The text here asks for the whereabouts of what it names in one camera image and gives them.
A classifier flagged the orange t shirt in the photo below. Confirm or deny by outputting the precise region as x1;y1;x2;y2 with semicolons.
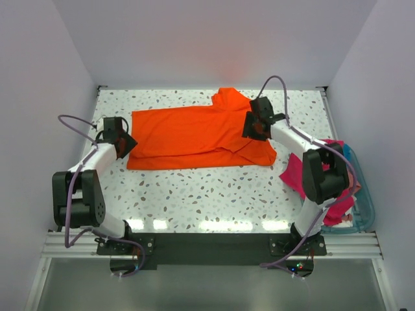
126;87;277;170

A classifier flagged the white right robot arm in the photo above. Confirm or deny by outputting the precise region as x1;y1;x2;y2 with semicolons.
243;97;350;255

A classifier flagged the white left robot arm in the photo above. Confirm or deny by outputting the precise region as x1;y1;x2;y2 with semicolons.
52;115;137;254

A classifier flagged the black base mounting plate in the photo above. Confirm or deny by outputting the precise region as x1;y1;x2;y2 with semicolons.
95;233;327;275

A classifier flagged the pink t shirt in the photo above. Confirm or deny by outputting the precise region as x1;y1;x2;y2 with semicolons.
279;153;361;227

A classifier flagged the salmon t shirt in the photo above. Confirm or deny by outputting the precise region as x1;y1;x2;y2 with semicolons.
348;171;361;196

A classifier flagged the clear blue plastic bin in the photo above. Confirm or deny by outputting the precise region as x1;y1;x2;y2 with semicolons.
322;144;375;235

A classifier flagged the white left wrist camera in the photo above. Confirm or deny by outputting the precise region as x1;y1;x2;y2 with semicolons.
96;118;104;129

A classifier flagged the aluminium frame rail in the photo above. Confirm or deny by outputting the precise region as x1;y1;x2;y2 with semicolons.
41;233;383;264

